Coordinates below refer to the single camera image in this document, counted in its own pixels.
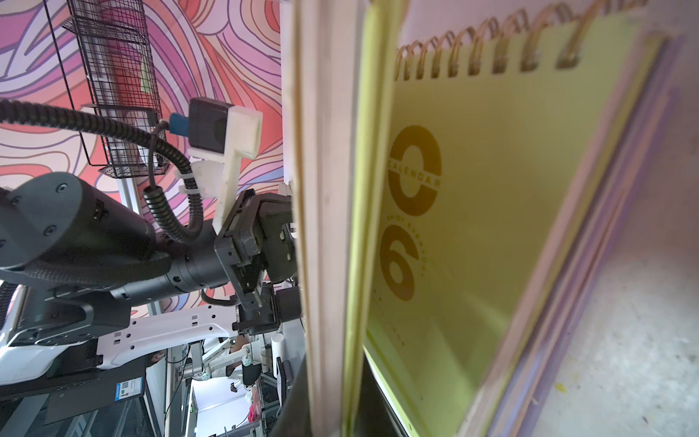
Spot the green 2026 calendar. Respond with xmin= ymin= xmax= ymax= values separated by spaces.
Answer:
xmin=281 ymin=1 xmax=407 ymax=436
xmin=365 ymin=1 xmax=661 ymax=436

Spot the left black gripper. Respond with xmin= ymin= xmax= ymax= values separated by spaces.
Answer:
xmin=214 ymin=189 xmax=302 ymax=335

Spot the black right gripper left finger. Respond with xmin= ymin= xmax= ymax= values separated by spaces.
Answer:
xmin=269 ymin=359 xmax=312 ymax=437

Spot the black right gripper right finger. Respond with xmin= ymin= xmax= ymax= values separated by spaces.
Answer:
xmin=354 ymin=371 xmax=406 ymax=437

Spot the purple 2026 calendar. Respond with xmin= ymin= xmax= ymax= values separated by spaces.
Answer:
xmin=488 ymin=31 xmax=684 ymax=436

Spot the black wire basket left wall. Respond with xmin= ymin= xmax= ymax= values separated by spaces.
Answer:
xmin=42 ymin=1 xmax=162 ymax=178

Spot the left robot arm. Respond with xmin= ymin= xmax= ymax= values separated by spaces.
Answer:
xmin=1 ymin=173 xmax=301 ymax=397

